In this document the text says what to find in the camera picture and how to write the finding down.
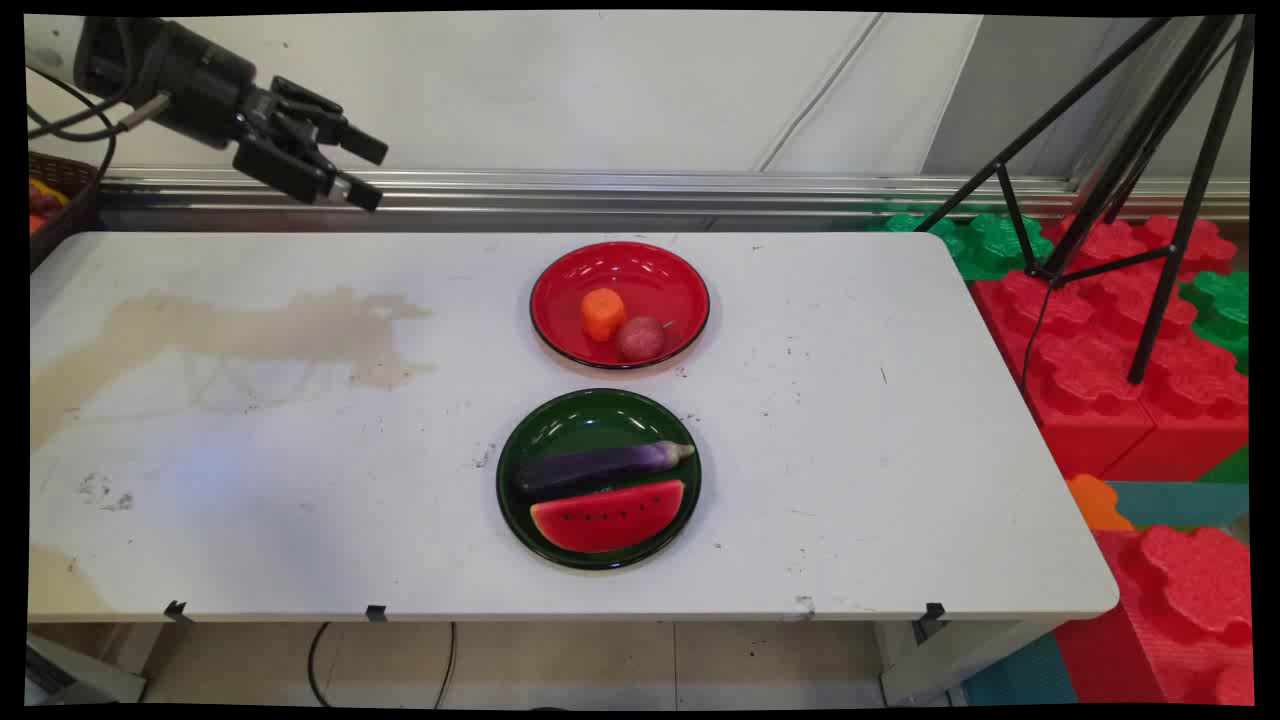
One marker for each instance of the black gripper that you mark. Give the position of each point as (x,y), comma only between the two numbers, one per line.
(180,80)

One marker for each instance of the purple toy eggplant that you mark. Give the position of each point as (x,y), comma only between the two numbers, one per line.
(600,467)

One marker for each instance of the brown wicker basket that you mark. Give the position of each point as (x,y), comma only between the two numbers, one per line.
(70,195)

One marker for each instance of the orange toy carrot piece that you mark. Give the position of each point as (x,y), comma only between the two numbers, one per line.
(603,314)

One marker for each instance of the red round plate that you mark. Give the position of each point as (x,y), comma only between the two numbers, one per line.
(650,285)

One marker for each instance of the red round toy fruit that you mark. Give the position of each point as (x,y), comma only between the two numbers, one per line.
(640,338)

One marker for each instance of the dark green round plate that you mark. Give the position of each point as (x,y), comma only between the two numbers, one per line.
(590,420)

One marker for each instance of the red toy watermelon slice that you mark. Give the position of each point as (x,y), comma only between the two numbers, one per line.
(610,520)

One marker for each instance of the white table leg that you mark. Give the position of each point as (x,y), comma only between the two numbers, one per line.
(950,660)
(80,675)

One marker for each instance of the green foam block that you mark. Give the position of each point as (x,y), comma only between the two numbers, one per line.
(985,245)
(1225,310)

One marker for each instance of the large red foam block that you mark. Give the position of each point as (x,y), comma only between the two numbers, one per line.
(1090,370)

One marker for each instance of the black tripod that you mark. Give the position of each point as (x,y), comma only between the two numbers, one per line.
(1165,120)

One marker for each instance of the orange foam piece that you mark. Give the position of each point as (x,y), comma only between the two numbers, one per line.
(1095,503)

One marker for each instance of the teal foam mat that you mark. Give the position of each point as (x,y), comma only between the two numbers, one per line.
(1185,503)

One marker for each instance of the silver metal wall rail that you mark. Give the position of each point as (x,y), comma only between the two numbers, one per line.
(600,192)

